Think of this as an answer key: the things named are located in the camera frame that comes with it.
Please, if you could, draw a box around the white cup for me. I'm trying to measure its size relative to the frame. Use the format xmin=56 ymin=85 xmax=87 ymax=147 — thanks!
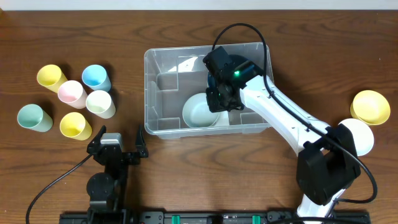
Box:
xmin=86 ymin=90 xmax=116 ymax=119

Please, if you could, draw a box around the pink cup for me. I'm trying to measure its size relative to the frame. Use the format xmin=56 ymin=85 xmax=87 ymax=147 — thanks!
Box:
xmin=57 ymin=80 xmax=88 ymax=109

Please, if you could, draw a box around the dark blue bowl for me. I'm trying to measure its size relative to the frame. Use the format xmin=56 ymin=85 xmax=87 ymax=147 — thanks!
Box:
xmin=203 ymin=54 xmax=264 ymax=90

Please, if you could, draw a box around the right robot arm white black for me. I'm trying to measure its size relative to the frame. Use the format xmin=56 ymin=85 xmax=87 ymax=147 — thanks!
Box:
xmin=203 ymin=47 xmax=367 ymax=218

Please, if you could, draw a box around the yellow cup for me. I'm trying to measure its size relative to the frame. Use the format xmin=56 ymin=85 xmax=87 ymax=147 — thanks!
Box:
xmin=37 ymin=64 xmax=68 ymax=93
xmin=60 ymin=112 xmax=92 ymax=141

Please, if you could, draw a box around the clear plastic storage container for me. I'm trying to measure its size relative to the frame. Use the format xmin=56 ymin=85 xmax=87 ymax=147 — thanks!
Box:
xmin=144 ymin=45 xmax=270 ymax=139

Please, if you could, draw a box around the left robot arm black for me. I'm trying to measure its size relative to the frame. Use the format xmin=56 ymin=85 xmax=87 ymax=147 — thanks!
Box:
xmin=86 ymin=126 xmax=149 ymax=212

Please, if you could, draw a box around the white label in container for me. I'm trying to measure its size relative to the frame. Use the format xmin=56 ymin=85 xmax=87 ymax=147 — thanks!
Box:
xmin=216 ymin=111 xmax=229 ymax=126

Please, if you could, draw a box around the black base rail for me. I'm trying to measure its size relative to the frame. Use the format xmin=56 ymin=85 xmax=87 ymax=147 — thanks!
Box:
xmin=58 ymin=210 xmax=371 ymax=224

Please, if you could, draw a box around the light blue cup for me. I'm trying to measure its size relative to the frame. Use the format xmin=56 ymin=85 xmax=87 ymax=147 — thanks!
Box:
xmin=81 ymin=65 xmax=111 ymax=92

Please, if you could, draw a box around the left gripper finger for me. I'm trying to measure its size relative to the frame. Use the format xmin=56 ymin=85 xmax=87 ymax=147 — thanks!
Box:
xmin=86 ymin=125 xmax=106 ymax=154
xmin=135 ymin=125 xmax=149 ymax=157

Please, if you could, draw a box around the white small bowl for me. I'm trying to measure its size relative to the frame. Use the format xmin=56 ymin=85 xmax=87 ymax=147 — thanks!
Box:
xmin=340 ymin=118 xmax=374 ymax=157

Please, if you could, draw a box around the mint green cup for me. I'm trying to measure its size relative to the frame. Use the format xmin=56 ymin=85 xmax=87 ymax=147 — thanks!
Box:
xmin=17 ymin=104 xmax=53 ymax=133

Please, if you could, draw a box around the yellow small bowl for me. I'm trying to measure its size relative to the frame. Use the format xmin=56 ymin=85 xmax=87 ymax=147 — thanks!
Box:
xmin=350 ymin=90 xmax=391 ymax=126

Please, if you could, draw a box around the grey small bowl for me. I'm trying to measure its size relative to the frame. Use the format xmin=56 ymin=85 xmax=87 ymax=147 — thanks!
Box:
xmin=182 ymin=93 xmax=220 ymax=128

